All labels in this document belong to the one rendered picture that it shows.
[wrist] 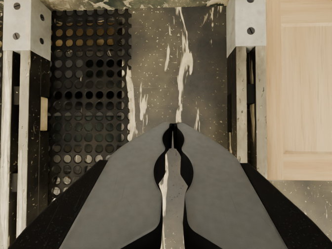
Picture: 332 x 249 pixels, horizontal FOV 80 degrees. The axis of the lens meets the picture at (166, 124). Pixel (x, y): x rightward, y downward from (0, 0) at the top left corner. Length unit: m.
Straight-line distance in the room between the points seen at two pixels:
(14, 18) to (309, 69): 0.65
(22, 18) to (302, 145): 0.67
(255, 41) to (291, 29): 0.13
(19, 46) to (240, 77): 0.47
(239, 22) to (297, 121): 0.25
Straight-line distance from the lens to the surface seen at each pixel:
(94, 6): 0.58
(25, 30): 0.55
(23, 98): 0.52
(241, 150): 0.43
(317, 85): 0.57
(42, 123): 0.55
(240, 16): 0.48
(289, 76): 0.54
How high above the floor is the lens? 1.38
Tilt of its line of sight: 32 degrees down
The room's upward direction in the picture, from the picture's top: 178 degrees counter-clockwise
